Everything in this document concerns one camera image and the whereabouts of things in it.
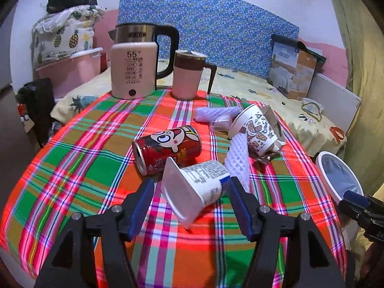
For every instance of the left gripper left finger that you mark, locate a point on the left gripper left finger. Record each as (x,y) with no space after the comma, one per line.
(135,208)

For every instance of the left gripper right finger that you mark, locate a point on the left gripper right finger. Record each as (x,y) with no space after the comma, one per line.
(245,207)

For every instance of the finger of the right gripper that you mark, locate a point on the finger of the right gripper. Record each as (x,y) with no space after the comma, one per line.
(357,199)

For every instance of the white yogurt cup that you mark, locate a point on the white yogurt cup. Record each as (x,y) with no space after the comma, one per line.
(190,189)

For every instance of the red cartoon can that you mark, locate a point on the red cartoon can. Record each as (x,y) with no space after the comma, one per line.
(183,144)

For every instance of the patterned paper cup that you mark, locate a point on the patterned paper cup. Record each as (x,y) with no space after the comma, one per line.
(261,127)

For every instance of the white trash bin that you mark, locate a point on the white trash bin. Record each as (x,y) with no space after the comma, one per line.
(339,178)

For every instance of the right hand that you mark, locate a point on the right hand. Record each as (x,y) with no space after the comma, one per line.
(371,258)

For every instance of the yellow green curtain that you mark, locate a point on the yellow green curtain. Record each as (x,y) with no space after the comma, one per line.
(363,41)

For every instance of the brown snack wrapper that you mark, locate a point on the brown snack wrapper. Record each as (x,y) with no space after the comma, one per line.
(265,159)

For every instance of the plaid tablecloth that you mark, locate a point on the plaid tablecloth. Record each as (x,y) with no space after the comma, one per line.
(89,166)

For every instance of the small clear plastic cup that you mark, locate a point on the small clear plastic cup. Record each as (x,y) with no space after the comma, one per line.
(223,123)

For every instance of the white panel board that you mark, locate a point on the white panel board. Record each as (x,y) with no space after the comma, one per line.
(340,104)

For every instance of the yellow bed sheet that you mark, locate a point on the yellow bed sheet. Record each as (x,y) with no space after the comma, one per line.
(314,136)

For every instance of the bedding product box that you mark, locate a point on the bedding product box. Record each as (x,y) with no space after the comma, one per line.
(293,66)

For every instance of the black suitcase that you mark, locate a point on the black suitcase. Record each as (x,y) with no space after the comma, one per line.
(39,100)

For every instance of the pink brown mug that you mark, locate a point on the pink brown mug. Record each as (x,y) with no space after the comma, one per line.
(188,69)

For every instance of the electric kettle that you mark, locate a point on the electric kettle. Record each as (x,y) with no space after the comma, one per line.
(134,58)

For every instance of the pink storage box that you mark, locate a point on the pink storage box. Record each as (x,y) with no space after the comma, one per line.
(69,73)

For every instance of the black bag on bundle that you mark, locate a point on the black bag on bundle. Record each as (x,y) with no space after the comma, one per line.
(55,6)

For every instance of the clear container with strap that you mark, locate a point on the clear container with strap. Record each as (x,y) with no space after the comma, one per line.
(312,108)

